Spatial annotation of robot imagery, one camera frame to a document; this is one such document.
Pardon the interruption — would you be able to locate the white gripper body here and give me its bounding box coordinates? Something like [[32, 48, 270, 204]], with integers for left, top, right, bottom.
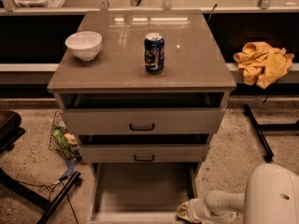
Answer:
[[187, 199, 211, 223]]

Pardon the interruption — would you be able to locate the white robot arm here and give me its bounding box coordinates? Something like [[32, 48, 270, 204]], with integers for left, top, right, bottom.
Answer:
[[177, 163, 299, 224]]

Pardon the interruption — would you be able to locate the black stand frame left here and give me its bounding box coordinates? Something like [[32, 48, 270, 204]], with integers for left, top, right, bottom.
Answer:
[[0, 168, 82, 224]]

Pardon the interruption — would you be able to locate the wire basket with items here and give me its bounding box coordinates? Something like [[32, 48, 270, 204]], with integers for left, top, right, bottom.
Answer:
[[49, 112, 78, 160]]

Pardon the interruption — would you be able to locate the yellow crumpled cloth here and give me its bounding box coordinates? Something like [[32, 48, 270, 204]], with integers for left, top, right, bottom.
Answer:
[[234, 42, 294, 89]]

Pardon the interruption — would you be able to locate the white ceramic bowl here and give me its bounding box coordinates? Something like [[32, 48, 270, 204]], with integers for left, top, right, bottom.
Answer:
[[65, 31, 102, 61]]

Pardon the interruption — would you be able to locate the black floor cable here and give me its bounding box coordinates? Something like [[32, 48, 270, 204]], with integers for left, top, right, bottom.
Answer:
[[18, 179, 79, 224]]

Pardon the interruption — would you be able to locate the black stand leg right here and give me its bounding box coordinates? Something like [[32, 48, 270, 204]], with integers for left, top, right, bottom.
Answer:
[[243, 105, 299, 162]]

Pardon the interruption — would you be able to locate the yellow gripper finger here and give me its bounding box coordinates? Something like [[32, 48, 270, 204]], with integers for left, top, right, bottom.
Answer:
[[177, 202, 189, 214], [177, 213, 191, 222]]

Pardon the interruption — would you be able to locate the blue soda can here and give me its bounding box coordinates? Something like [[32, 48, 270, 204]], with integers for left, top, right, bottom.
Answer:
[[144, 33, 164, 74]]

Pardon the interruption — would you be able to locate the black chair seat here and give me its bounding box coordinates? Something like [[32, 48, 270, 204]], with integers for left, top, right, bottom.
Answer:
[[0, 110, 25, 154]]

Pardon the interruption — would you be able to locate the grey drawer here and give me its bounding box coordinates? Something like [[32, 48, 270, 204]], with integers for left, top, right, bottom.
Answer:
[[78, 144, 209, 163], [61, 108, 225, 135], [87, 162, 197, 224]]

